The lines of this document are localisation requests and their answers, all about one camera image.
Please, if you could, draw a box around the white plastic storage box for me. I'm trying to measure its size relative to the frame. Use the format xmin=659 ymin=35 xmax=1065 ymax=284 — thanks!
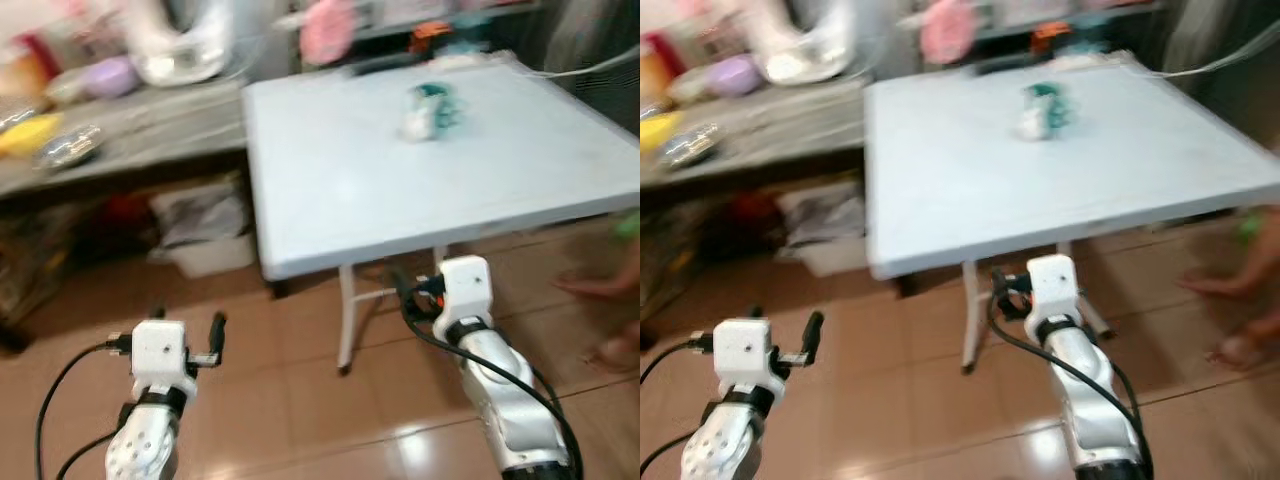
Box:
xmin=774 ymin=180 xmax=872 ymax=279
xmin=148 ymin=180 xmax=257 ymax=280

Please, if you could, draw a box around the red plastic canister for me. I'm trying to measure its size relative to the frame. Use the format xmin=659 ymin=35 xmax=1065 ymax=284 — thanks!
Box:
xmin=10 ymin=32 xmax=61 ymax=81
xmin=644 ymin=31 xmax=687 ymax=77

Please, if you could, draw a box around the white kitchen cooking machine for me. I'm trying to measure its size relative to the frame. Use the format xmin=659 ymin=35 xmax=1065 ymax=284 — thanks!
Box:
xmin=744 ymin=0 xmax=852 ymax=87
xmin=124 ymin=0 xmax=237 ymax=87

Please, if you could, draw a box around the yellow plastic strainer bowl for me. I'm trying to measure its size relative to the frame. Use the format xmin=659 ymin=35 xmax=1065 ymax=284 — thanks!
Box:
xmin=640 ymin=109 xmax=682 ymax=154
xmin=0 ymin=112 xmax=64 ymax=159

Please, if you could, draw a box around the shallow steel dish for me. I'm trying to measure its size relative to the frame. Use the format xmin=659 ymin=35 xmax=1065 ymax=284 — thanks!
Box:
xmin=34 ymin=124 xmax=105 ymax=172
xmin=659 ymin=121 xmax=724 ymax=169

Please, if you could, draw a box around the purple plastic bowl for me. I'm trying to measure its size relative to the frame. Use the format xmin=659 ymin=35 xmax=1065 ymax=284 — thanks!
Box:
xmin=704 ymin=54 xmax=764 ymax=99
xmin=79 ymin=56 xmax=140 ymax=100

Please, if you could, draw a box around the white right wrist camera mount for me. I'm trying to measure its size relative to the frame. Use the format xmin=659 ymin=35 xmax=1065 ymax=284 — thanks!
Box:
xmin=1024 ymin=253 xmax=1080 ymax=347
xmin=436 ymin=255 xmax=494 ymax=347

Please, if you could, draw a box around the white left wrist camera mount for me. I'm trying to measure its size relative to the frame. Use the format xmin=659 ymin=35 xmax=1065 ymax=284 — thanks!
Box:
xmin=712 ymin=317 xmax=787 ymax=402
xmin=131 ymin=319 xmax=199 ymax=402

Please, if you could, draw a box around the pink round object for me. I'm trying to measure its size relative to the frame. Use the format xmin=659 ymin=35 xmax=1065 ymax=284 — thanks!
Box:
xmin=919 ymin=0 xmax=977 ymax=67
xmin=299 ymin=0 xmax=357 ymax=67

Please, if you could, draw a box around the person bare leg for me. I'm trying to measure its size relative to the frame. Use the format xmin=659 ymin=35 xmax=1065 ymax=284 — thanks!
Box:
xmin=587 ymin=322 xmax=641 ymax=374
xmin=552 ymin=232 xmax=641 ymax=302
xmin=1209 ymin=309 xmax=1280 ymax=374
xmin=1174 ymin=204 xmax=1280 ymax=302

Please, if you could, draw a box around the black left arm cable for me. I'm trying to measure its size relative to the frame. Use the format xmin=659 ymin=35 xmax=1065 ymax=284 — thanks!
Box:
xmin=640 ymin=338 xmax=717 ymax=480
xmin=36 ymin=338 xmax=134 ymax=480

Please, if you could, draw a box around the white folding table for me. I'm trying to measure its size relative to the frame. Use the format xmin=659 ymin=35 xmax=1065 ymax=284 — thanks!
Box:
xmin=862 ymin=49 xmax=1280 ymax=374
xmin=242 ymin=54 xmax=641 ymax=377

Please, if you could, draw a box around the orange black object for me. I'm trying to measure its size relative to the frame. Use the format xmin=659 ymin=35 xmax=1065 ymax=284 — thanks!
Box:
xmin=409 ymin=21 xmax=452 ymax=57
xmin=1029 ymin=21 xmax=1072 ymax=54

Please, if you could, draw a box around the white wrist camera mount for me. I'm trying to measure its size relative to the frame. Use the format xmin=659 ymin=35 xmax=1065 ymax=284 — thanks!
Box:
xmin=131 ymin=319 xmax=199 ymax=402
xmin=712 ymin=317 xmax=787 ymax=402
xmin=436 ymin=255 xmax=494 ymax=347
xmin=1024 ymin=253 xmax=1080 ymax=347

